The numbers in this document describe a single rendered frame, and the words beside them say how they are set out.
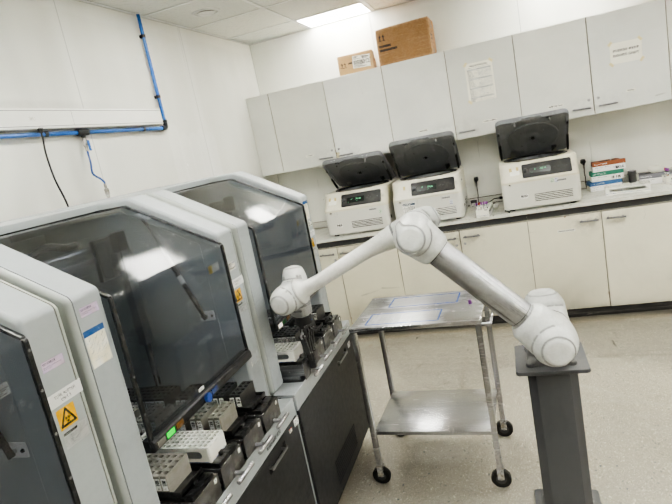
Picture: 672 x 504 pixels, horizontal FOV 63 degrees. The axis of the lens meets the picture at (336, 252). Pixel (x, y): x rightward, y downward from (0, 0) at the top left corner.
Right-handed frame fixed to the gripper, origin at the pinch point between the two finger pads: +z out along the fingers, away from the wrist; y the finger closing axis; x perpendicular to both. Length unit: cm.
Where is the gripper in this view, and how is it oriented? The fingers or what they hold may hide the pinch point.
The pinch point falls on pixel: (312, 359)
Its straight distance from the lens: 236.7
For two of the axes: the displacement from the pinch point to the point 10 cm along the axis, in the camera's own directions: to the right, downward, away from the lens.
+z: 1.9, 9.6, 1.9
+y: -2.8, 2.4, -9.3
